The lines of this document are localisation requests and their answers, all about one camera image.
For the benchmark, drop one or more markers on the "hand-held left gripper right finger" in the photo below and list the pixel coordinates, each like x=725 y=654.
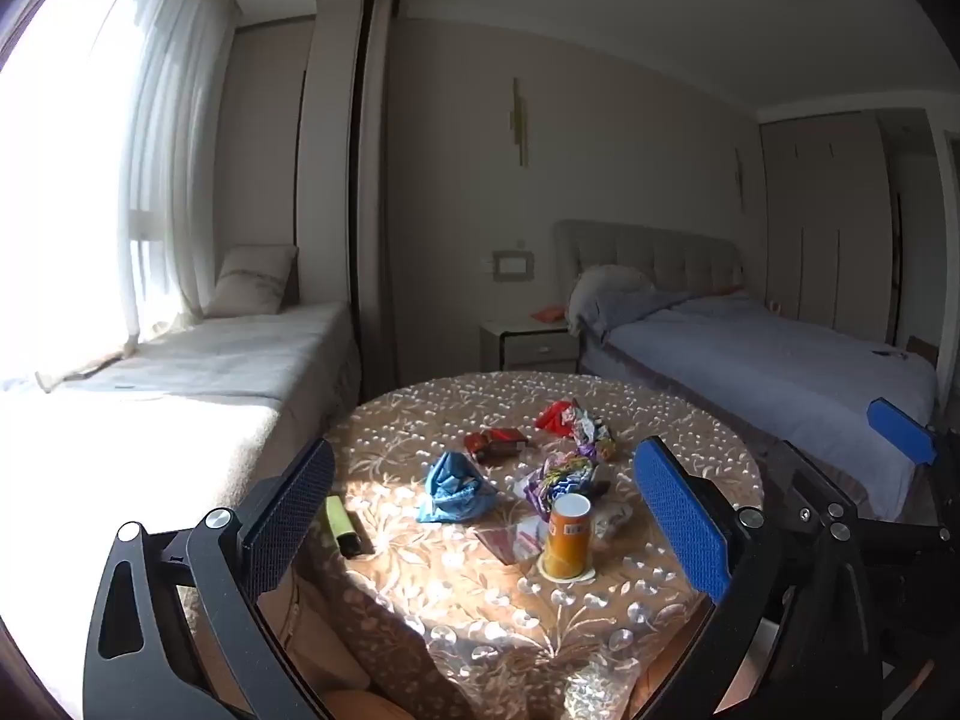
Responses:
x=682 y=517

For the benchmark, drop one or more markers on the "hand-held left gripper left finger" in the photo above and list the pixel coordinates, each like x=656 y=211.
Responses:
x=289 y=517

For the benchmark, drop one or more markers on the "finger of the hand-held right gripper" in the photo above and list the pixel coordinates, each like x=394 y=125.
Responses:
x=900 y=429
x=814 y=495

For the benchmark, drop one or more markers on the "purple snack wrapper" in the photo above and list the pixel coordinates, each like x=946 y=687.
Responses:
x=559 y=476

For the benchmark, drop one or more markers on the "blue plastic bag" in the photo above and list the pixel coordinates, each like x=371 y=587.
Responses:
x=454 y=487

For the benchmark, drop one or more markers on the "clear plastic wrapper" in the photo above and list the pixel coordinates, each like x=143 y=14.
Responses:
x=510 y=540

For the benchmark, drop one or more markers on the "green lighter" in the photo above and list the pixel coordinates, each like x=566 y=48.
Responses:
x=345 y=525

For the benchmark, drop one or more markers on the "crumpled white tissue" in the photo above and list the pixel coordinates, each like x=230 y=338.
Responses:
x=611 y=521

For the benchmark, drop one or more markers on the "small dark object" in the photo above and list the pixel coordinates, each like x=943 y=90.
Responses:
x=891 y=352

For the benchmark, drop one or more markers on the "orange drink can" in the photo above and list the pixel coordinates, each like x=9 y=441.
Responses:
x=564 y=540

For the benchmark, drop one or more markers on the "colourful crumpled wrapper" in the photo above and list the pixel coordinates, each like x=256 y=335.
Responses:
x=592 y=431

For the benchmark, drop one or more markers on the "bed with ruffled skirt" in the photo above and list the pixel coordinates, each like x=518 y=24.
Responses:
x=750 y=367

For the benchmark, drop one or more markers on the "window bench with cushion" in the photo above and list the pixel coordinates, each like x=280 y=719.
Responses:
x=187 y=390

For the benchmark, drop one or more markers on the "beige floral lace tablecloth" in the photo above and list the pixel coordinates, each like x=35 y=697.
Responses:
x=450 y=592

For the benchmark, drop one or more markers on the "dark red snack packet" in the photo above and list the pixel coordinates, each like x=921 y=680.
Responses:
x=499 y=441

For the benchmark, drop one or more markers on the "beige wardrobe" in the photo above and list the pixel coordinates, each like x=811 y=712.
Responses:
x=825 y=225

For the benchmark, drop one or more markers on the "white nightstand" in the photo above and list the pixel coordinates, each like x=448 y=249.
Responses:
x=532 y=349

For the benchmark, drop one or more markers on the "grey bed pillow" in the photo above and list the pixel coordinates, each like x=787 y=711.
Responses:
x=607 y=292

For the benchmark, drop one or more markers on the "beige square cushion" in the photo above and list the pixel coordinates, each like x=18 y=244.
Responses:
x=251 y=281

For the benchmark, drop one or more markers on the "small orange item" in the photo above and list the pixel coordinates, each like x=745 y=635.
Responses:
x=549 y=313

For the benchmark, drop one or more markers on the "beige tufted headboard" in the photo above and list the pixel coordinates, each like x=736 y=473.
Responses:
x=675 y=251

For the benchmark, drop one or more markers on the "white sheer curtain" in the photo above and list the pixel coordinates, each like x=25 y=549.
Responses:
x=172 y=127

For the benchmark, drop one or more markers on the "wall switch panel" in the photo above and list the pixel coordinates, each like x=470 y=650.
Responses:
x=512 y=265

